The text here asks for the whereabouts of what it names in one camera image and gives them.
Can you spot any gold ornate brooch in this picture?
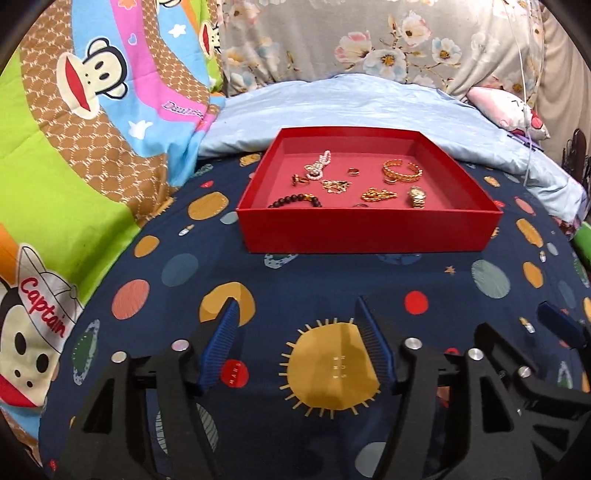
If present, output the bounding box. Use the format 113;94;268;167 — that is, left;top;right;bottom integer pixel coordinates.
360;187;399;204

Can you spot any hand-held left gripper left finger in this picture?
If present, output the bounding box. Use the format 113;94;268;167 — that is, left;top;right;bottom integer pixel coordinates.
54;299;241;480

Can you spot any pink plush toy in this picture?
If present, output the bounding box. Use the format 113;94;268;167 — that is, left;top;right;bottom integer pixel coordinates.
465;85;552;141

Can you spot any floral grey pillow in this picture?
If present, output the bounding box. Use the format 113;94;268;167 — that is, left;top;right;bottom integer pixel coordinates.
217;0;555;107

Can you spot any gold chain-link bangle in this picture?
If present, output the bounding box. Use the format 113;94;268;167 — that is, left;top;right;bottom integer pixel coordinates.
382;158;423;183

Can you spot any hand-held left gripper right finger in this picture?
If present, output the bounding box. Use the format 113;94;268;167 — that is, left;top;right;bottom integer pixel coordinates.
355;296;539;480

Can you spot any dark brown furniture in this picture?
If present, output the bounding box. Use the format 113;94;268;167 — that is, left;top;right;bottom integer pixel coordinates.
558;128;591;185

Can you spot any red jewelry box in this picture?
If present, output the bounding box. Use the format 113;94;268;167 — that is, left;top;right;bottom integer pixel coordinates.
235;127;504;254

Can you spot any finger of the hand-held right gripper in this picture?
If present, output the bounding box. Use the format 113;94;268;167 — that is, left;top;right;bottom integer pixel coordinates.
475;323;591;467
537;301;591;352

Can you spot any light blue quilt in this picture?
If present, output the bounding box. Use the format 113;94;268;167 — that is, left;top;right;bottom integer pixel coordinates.
198;74;587;222

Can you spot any dark bead bracelet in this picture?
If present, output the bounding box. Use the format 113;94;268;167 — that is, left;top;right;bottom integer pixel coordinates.
268;193;322;209

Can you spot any navy planet print sheet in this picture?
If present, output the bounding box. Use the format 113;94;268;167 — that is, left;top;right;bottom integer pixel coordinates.
37;152;591;480

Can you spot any green cloth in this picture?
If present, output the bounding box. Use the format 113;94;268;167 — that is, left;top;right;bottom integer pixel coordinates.
570;224;591;271

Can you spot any beige curtain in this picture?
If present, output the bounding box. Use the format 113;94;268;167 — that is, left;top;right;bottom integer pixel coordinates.
536;0;591;158

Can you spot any cartoon monkey blanket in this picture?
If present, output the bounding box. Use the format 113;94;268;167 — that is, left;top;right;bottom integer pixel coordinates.
0;0;227;462

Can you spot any white cable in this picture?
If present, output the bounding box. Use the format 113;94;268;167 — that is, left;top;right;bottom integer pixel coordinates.
505;0;546;185

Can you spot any pearl jewelry piece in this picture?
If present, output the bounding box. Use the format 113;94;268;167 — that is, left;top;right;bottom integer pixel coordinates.
302;150;332;182

